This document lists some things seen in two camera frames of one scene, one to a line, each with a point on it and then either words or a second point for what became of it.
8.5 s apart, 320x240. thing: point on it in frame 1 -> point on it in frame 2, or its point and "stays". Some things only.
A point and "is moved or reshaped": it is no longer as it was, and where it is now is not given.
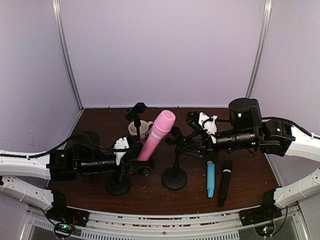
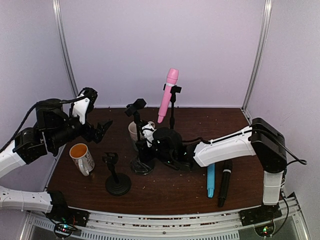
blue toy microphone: x=210 y=180 stays
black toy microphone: x=227 y=168 stays
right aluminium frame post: x=268 y=10 stays
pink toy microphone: x=162 y=126 is moved or reshaped
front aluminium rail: x=227 y=225 stays
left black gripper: x=127 y=165 -> x=92 y=132
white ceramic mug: x=144 y=128 stays
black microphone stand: x=174 y=177 -> x=174 y=89
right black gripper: x=206 y=144 -> x=142 y=146
